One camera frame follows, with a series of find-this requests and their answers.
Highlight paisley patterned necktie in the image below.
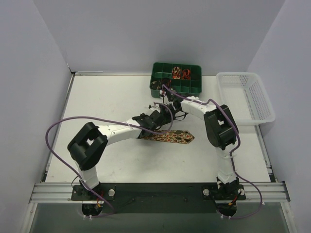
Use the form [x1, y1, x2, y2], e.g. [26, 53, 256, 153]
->
[141, 130, 195, 144]

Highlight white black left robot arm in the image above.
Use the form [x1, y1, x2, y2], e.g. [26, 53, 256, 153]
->
[67, 107, 174, 190]

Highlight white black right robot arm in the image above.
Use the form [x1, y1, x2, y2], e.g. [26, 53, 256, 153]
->
[165, 90, 241, 195]

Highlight rolled red black tie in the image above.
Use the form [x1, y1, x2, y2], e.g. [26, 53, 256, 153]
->
[161, 78, 172, 88]

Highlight green compartment organizer box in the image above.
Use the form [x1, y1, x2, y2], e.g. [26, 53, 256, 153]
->
[149, 62, 202, 98]

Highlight rolled dark brown tie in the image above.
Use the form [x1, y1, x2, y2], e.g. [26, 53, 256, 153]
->
[150, 80, 162, 90]

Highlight rolled cream paisley tie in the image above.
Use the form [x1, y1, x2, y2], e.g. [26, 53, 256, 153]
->
[172, 67, 182, 80]

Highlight rolled orange black tie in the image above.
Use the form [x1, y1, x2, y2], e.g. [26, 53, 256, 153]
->
[181, 68, 191, 80]

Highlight white perforated plastic basket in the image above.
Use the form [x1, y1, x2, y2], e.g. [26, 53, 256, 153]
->
[216, 72, 276, 126]

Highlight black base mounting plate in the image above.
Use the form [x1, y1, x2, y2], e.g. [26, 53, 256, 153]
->
[71, 183, 246, 215]

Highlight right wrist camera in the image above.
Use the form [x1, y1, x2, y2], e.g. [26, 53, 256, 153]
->
[168, 89, 177, 96]

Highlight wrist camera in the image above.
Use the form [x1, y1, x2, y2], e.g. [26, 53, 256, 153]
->
[168, 89, 177, 96]
[148, 104, 160, 111]

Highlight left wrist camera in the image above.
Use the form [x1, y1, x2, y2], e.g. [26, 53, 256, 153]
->
[148, 104, 160, 111]

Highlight aluminium front rail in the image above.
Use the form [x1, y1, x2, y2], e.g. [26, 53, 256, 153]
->
[29, 182, 291, 203]

